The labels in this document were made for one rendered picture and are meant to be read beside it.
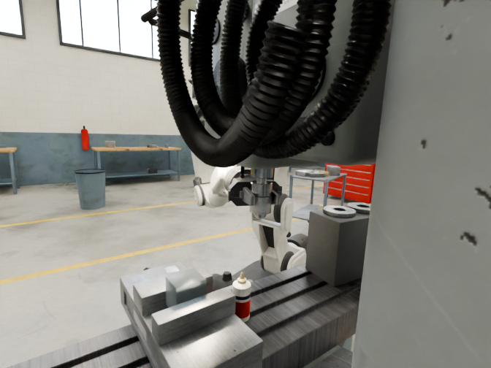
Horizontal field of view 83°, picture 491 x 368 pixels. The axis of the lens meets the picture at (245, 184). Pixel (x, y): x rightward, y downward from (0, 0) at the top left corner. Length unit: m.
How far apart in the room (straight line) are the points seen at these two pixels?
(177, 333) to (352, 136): 0.41
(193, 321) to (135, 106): 7.83
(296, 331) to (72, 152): 7.59
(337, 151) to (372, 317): 0.18
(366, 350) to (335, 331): 0.57
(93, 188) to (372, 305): 5.17
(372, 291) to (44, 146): 7.89
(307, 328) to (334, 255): 0.22
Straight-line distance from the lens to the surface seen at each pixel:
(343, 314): 0.76
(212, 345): 0.53
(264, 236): 1.47
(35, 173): 8.02
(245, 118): 0.16
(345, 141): 0.31
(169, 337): 0.53
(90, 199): 5.33
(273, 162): 0.48
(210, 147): 0.20
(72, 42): 8.13
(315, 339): 0.71
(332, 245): 0.82
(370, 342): 0.19
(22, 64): 8.06
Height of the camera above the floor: 1.37
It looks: 11 degrees down
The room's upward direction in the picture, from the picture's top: 2 degrees clockwise
